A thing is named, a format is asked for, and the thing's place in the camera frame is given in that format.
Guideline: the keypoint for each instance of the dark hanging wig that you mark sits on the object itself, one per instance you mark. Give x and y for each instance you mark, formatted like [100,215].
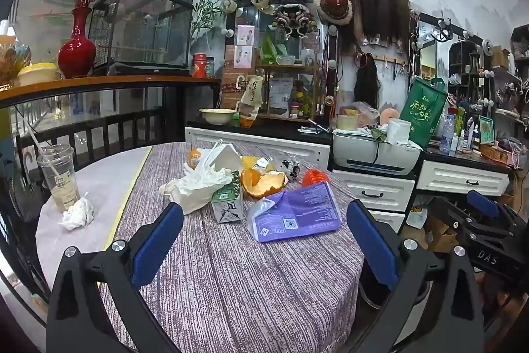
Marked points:
[367,82]

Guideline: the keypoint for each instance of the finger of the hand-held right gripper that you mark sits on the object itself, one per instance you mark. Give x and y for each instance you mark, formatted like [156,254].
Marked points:
[482,204]
[463,220]

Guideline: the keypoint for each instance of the black framed glass cage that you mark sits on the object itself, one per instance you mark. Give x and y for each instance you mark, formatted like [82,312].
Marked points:
[140,30]

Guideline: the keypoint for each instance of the cream enamel bowl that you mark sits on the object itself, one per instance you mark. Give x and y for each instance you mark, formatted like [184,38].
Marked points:
[218,116]

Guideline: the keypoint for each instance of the clear plastic cup with straw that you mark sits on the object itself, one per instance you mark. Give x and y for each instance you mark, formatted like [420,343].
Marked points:
[60,179]

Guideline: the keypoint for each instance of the red ceramic vase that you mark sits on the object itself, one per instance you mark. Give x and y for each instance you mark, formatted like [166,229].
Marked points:
[76,55]

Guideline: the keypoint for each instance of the red tin can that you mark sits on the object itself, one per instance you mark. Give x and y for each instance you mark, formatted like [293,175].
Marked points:
[200,67]

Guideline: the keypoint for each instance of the green tote bag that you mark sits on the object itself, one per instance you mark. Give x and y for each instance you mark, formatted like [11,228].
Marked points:
[427,113]

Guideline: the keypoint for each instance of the orange peel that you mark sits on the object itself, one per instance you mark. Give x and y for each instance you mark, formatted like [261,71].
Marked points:
[260,183]

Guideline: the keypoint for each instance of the purple plastic packet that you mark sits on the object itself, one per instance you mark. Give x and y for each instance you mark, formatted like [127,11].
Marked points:
[297,212]

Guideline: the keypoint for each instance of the clear wrapper with black print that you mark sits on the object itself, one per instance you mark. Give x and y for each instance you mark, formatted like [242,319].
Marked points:
[291,167]

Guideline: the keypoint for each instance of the orange bristly ball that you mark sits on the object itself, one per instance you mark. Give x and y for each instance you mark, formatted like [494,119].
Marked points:
[315,178]

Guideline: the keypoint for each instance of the wooden shelf rack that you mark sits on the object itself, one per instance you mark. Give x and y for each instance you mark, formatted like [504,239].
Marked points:
[264,69]

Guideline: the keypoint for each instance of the yellow bowl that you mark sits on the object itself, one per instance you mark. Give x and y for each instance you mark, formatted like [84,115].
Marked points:
[38,75]

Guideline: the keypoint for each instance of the beige paper bag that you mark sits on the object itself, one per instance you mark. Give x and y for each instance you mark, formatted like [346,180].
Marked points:
[251,94]

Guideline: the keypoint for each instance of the pink round sponge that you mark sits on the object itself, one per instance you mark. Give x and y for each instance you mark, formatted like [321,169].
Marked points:
[389,116]

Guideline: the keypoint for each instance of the white printer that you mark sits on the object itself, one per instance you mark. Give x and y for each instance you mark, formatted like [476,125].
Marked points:
[363,156]

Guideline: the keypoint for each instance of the small glass jar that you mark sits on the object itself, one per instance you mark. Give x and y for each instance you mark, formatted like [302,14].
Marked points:
[210,68]

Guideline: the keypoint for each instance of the brown printed box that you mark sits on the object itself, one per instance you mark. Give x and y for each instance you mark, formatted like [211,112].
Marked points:
[230,84]

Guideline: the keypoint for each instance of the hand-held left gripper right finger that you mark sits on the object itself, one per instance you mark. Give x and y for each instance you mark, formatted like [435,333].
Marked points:
[372,241]

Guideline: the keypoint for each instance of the row of brown hair extensions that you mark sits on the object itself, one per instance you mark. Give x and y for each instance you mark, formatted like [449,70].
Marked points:
[376,9]

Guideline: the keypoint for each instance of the ornate beaded headpiece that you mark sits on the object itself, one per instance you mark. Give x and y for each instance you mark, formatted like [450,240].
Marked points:
[294,20]

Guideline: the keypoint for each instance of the crumpled white tissue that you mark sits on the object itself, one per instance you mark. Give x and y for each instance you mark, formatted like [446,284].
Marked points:
[77,212]

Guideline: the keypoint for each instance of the clear water bottle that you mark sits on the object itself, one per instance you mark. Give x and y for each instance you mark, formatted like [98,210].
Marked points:
[446,136]

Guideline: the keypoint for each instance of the green and white milk carton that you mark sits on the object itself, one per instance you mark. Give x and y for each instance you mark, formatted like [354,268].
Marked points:
[227,208]

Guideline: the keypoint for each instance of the wooden topped black railing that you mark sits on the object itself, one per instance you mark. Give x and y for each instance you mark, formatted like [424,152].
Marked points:
[107,82]

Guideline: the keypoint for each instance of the teal framed picture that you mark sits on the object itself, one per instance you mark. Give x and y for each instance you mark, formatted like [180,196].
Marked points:
[487,129]

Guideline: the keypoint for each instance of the white face mask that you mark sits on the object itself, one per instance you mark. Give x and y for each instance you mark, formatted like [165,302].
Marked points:
[227,160]

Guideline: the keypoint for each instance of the orange and white drink bottle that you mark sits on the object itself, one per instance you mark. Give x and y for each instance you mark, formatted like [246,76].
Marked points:
[193,159]

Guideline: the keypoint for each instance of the white paper roll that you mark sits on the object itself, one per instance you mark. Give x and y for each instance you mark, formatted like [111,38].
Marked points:
[399,133]

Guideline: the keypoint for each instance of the red fur-trimmed hat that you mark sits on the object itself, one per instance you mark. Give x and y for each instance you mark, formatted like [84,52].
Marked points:
[334,4]

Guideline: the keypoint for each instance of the white drawer unit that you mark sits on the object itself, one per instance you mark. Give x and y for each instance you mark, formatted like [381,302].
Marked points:
[372,187]

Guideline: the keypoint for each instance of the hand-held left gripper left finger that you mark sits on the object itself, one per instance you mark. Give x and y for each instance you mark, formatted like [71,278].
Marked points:
[159,241]

